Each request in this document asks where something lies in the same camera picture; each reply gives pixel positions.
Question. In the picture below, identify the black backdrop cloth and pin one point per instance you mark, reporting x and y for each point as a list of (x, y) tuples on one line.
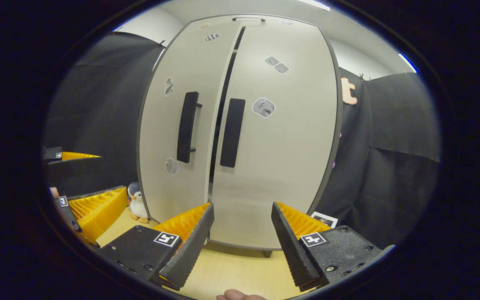
[(98, 104), (390, 166)]

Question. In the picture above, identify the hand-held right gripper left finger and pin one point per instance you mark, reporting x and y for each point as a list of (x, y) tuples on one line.
[(190, 248)]

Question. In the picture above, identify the white cabinet door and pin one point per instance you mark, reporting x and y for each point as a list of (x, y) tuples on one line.
[(173, 125), (286, 158)]

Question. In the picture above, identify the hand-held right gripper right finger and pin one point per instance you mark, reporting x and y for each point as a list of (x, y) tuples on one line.
[(290, 248)]

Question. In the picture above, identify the penguin plush toy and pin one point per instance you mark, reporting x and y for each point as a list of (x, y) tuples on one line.
[(138, 205)]

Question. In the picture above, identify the white shoe cabinet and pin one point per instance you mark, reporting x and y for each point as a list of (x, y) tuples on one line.
[(219, 21)]

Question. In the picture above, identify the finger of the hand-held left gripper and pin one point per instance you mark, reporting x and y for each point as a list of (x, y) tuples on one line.
[(98, 208), (77, 156)]

